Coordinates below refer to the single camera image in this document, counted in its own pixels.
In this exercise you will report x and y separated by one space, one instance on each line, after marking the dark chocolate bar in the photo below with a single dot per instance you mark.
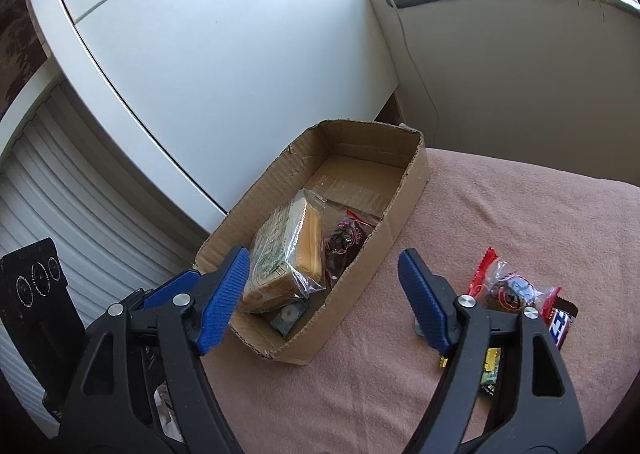
562 324

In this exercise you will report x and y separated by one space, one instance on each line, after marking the clear bread packet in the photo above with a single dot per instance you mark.
275 254

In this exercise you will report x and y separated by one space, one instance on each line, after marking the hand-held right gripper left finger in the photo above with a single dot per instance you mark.
222 299

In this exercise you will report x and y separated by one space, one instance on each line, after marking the dark patterned cloth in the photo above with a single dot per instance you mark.
20 48

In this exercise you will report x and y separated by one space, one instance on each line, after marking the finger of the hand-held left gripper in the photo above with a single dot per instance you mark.
170 284

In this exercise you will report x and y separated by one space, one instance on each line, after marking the white ribbed radiator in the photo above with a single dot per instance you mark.
75 184

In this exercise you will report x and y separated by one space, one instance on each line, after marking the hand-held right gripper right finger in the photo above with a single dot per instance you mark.
422 299

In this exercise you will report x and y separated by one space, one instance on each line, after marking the dark printed snack packet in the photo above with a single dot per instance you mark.
492 369

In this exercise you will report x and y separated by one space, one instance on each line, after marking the red dark snack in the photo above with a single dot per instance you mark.
345 239
505 286

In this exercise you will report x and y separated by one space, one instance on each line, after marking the small green snack packet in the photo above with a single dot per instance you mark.
287 319

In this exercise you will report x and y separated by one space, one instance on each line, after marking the brown cardboard box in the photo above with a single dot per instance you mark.
350 173

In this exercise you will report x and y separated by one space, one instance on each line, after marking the small white packet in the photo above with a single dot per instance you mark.
417 329

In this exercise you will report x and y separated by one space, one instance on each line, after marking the white wardrobe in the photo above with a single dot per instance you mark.
200 58

